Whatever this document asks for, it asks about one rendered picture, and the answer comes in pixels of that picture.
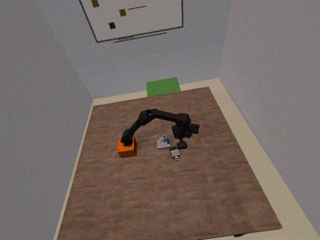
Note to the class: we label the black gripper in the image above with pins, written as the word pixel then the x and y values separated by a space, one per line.
pixel 182 144

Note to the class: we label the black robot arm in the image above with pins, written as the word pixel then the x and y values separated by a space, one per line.
pixel 182 120

